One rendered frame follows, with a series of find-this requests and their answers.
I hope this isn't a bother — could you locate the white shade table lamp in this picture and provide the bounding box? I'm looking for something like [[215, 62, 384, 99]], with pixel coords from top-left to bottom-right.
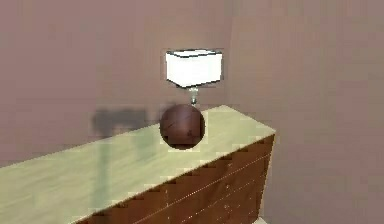
[[159, 48, 224, 151]]

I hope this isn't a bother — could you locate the brown chest of drawers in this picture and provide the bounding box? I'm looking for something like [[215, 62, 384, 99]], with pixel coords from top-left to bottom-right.
[[0, 104, 277, 224]]

